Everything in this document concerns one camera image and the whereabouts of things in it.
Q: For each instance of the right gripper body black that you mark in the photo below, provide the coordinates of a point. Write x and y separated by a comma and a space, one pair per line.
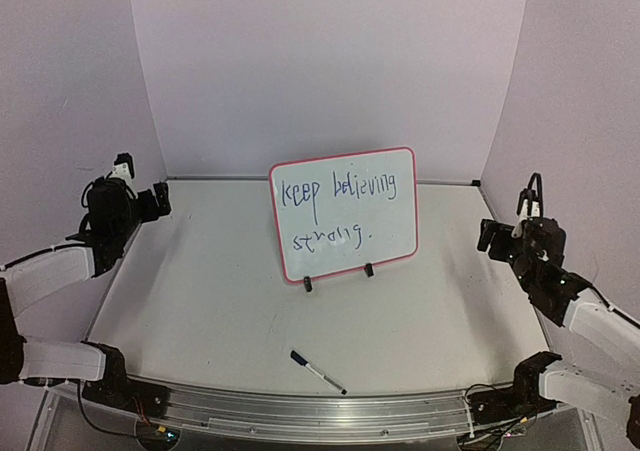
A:
501, 244

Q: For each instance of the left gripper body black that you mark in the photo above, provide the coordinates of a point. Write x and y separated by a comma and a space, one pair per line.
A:
150, 210

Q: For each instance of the pink framed whiteboard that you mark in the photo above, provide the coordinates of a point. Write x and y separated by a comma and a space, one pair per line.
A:
345, 213

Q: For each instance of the whiteboard marker white blue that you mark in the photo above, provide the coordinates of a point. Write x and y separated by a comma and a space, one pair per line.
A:
326, 379

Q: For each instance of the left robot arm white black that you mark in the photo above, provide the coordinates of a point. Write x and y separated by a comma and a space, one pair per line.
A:
114, 212

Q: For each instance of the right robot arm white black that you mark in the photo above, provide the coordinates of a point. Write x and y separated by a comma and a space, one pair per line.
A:
534, 250

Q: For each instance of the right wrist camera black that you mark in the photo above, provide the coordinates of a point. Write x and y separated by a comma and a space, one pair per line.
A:
530, 205

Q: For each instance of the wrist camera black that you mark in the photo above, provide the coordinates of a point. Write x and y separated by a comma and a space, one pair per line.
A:
123, 169
530, 205

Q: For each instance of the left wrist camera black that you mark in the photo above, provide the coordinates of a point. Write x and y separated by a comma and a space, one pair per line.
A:
123, 169

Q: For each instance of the wire whiteboard stand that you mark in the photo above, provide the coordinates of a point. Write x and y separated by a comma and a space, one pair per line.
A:
308, 281

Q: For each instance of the aluminium front rail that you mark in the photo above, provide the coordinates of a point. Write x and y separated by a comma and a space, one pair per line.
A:
333, 419

